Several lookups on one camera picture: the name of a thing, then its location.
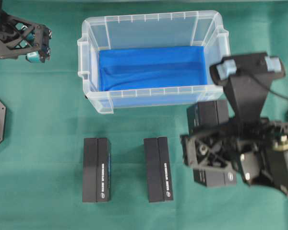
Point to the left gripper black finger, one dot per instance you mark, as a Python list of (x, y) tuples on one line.
[(20, 37)]

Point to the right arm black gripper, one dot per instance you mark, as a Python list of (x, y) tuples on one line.
[(259, 153)]

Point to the black camera box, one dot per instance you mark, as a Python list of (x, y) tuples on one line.
[(210, 113), (158, 170), (96, 170)]

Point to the blue liner sheet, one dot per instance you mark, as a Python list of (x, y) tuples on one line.
[(144, 68)]

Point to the clear plastic storage bin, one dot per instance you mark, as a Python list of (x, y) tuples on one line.
[(189, 28)]

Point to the green table cloth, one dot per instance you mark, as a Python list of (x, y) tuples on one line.
[(48, 117)]

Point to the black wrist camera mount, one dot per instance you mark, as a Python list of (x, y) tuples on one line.
[(246, 80)]

